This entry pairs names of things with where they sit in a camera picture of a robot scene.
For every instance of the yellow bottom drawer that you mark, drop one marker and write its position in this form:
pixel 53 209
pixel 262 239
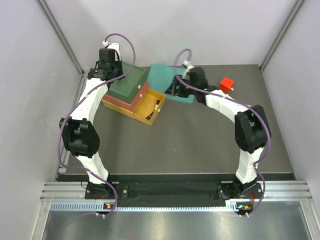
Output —
pixel 148 105

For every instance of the teal mat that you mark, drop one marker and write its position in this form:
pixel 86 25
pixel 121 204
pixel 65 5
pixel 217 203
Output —
pixel 160 78

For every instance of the red cube with peg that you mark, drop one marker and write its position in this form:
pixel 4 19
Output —
pixel 226 85

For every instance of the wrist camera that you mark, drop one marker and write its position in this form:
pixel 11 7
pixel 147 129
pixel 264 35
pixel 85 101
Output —
pixel 115 47
pixel 187 66

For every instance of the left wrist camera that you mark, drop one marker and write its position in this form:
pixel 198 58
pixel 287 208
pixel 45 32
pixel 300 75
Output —
pixel 115 47

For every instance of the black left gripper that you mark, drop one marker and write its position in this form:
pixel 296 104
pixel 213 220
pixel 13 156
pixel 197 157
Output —
pixel 119 63

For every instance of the three-tier drawer organizer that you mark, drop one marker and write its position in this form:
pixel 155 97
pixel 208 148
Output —
pixel 117 95

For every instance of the aluminium front rail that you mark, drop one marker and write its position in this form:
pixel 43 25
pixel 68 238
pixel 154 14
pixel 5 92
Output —
pixel 70 196

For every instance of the red drawer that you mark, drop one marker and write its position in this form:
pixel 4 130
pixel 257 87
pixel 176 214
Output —
pixel 140 94

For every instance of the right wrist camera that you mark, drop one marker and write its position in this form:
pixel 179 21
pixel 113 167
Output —
pixel 187 66

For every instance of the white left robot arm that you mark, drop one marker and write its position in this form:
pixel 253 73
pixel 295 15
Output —
pixel 79 135

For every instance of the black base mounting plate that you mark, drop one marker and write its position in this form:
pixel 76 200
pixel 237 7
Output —
pixel 153 191

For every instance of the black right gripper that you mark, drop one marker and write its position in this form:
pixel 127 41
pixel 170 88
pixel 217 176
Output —
pixel 172 90

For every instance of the green top drawer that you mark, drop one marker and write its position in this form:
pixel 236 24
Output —
pixel 137 78

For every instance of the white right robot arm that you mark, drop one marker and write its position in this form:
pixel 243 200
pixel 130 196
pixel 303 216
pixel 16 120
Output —
pixel 250 125

